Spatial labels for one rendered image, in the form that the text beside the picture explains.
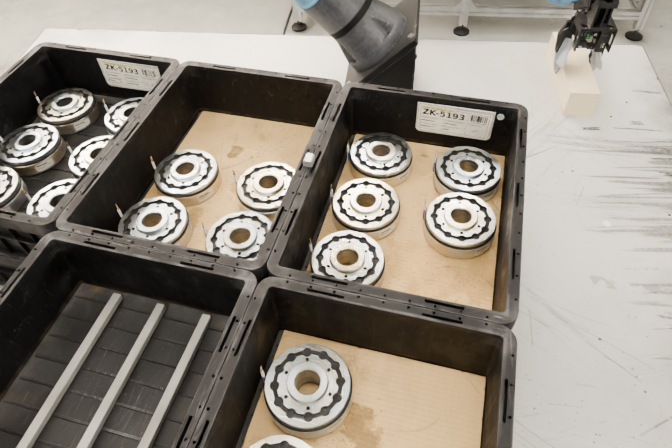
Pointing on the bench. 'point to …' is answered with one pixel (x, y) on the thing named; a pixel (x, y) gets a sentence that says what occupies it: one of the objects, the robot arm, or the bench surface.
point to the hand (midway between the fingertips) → (572, 67)
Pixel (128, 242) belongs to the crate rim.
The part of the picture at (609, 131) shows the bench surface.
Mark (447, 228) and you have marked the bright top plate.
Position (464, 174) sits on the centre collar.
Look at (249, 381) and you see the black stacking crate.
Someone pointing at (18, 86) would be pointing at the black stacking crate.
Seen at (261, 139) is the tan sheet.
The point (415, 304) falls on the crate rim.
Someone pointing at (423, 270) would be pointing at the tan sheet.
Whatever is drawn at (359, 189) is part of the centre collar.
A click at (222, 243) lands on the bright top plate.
